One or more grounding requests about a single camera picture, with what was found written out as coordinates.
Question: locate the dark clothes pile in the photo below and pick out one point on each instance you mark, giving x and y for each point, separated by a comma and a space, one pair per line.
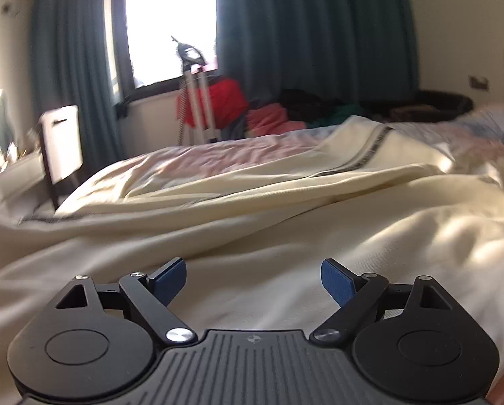
302, 101

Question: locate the teal curtain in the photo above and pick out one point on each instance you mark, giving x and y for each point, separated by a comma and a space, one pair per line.
66, 50
319, 29

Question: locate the green cloth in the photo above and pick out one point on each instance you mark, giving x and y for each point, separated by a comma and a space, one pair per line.
341, 112

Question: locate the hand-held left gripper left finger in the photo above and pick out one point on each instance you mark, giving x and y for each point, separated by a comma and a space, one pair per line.
169, 282

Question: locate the red bag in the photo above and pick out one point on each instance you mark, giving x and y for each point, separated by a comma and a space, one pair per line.
226, 101

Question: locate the pale blue pillow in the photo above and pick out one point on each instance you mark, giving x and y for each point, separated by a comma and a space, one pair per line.
492, 118

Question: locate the pink cloth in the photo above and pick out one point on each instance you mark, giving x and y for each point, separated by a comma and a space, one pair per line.
269, 119

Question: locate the white garment steamer stand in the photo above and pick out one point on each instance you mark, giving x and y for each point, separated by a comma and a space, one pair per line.
191, 55

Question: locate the window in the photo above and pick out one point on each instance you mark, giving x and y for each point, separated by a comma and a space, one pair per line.
167, 17

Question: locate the dark chair with white cloth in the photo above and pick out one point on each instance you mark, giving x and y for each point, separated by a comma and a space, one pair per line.
62, 143

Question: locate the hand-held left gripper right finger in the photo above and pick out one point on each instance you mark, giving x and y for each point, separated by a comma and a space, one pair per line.
338, 282

